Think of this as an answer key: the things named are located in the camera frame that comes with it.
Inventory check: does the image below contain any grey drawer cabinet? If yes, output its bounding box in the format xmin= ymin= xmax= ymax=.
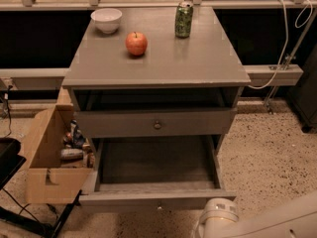
xmin=61 ymin=5 xmax=252 ymax=144

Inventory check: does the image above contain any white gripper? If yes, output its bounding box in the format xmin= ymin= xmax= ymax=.
xmin=191 ymin=198 xmax=239 ymax=238

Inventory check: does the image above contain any white cable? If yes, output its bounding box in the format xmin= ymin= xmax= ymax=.
xmin=247 ymin=0 xmax=313 ymax=90

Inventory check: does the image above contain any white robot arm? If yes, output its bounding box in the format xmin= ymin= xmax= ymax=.
xmin=190 ymin=191 xmax=317 ymax=238

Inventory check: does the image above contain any grey top drawer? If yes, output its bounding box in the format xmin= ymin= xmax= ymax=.
xmin=74 ymin=108 xmax=237 ymax=138

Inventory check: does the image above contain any black cable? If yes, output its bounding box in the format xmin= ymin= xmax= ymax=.
xmin=2 ymin=84 xmax=14 ymax=139

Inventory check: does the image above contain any dark bottle in box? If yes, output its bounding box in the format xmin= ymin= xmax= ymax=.
xmin=70 ymin=120 xmax=86 ymax=149

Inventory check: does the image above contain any silver can in box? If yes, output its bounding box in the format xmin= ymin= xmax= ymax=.
xmin=60 ymin=149 xmax=83 ymax=160

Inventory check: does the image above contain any red apple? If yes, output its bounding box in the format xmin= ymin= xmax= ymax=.
xmin=125 ymin=32 xmax=148 ymax=56

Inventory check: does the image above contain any grey drawer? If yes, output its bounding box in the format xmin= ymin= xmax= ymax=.
xmin=74 ymin=108 xmax=237 ymax=138
xmin=79 ymin=136 xmax=235 ymax=212

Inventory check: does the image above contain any green soda can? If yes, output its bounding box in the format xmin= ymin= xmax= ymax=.
xmin=174 ymin=1 xmax=193 ymax=38

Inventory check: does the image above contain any cardboard box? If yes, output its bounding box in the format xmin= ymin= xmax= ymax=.
xmin=22 ymin=105 xmax=92 ymax=204

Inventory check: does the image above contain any white ceramic bowl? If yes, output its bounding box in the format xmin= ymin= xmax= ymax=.
xmin=90 ymin=8 xmax=122 ymax=34

